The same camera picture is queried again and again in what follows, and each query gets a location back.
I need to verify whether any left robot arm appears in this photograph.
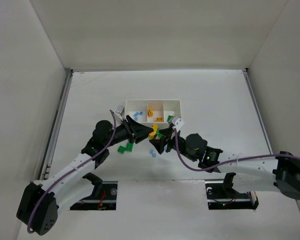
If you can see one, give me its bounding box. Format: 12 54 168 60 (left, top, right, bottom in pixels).
16 116 154 236

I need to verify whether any yellow rounded lego brick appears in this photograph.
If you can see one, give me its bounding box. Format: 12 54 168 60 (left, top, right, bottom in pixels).
148 123 159 140

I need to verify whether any white three-compartment tray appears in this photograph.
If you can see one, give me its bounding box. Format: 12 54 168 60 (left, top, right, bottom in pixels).
125 99 182 129

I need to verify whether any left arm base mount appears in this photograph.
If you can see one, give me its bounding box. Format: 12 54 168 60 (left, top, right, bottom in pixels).
70 173 118 211

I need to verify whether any right aluminium rail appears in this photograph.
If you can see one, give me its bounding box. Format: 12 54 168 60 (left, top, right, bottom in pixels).
242 67 281 179

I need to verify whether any small green lego brick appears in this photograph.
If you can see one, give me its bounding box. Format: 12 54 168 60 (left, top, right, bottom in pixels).
167 115 173 122

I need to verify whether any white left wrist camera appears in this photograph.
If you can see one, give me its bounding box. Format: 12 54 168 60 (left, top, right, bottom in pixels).
114 105 125 122

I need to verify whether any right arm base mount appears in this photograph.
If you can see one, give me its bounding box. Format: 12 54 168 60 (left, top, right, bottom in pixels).
205 173 259 210

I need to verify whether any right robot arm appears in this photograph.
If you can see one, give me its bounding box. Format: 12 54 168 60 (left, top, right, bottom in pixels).
150 127 300 200

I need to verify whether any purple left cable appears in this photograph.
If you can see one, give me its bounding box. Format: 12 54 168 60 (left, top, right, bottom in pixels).
26 109 117 235

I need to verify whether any aluminium rail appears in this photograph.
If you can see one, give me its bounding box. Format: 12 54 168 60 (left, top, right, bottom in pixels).
24 68 74 187
242 67 281 179

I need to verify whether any yellow face lego brick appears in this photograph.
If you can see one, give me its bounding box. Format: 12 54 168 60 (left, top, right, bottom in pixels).
147 108 154 117

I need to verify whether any purple cable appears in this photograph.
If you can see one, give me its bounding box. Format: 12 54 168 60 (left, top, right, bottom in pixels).
173 127 300 173
26 109 117 235

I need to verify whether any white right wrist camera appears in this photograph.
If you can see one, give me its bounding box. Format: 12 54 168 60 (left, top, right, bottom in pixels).
168 115 185 131

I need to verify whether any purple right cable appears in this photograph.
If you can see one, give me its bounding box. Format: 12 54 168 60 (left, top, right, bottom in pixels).
173 127 300 173

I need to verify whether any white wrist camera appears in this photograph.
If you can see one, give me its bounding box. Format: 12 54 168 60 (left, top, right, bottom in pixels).
114 105 125 122
168 115 185 131

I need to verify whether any left aluminium rail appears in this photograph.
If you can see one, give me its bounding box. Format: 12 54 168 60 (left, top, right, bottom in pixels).
24 68 74 187

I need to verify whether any green curved lego brick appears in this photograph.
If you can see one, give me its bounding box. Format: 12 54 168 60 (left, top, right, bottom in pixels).
117 145 126 154
125 142 134 152

